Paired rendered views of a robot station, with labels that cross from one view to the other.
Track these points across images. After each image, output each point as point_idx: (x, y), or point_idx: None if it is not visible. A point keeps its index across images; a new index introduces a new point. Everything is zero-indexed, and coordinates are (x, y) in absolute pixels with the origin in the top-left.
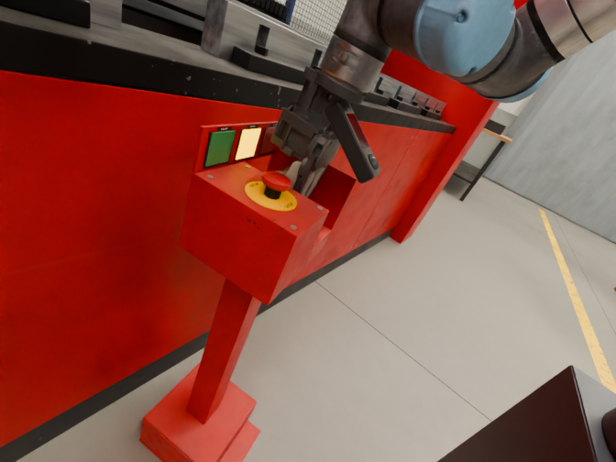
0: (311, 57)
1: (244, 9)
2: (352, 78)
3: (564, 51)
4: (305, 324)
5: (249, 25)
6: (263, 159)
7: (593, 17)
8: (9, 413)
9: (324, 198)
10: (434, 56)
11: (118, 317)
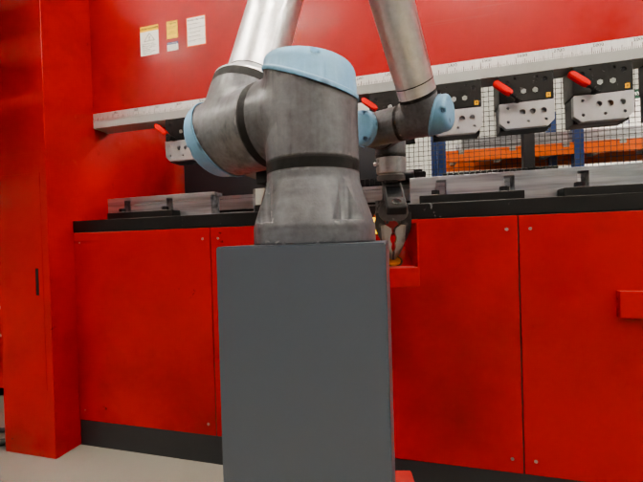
0: (500, 183)
1: (421, 178)
2: (379, 169)
3: (408, 99)
4: None
5: (428, 184)
6: (437, 257)
7: (397, 86)
8: None
9: (413, 247)
10: None
11: None
